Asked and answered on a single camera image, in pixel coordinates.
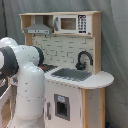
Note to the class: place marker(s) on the white oven door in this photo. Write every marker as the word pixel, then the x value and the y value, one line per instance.
pixel 5 96

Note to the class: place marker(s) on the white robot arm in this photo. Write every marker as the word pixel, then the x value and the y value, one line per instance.
pixel 21 63

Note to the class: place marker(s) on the wooden toy kitchen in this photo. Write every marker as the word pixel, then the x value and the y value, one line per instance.
pixel 72 93

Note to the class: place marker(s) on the grey toy sink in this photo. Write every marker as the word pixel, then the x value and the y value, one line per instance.
pixel 71 74

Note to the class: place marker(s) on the black toy faucet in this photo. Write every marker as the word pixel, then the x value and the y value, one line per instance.
pixel 80 64

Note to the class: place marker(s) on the black toy stovetop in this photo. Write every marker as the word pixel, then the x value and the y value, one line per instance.
pixel 47 68

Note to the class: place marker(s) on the ice dispenser panel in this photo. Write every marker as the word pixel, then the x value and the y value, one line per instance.
pixel 62 107

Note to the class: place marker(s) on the toy microwave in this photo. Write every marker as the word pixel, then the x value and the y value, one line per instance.
pixel 74 24

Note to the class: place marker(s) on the grey range hood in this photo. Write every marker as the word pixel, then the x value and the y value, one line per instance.
pixel 38 27

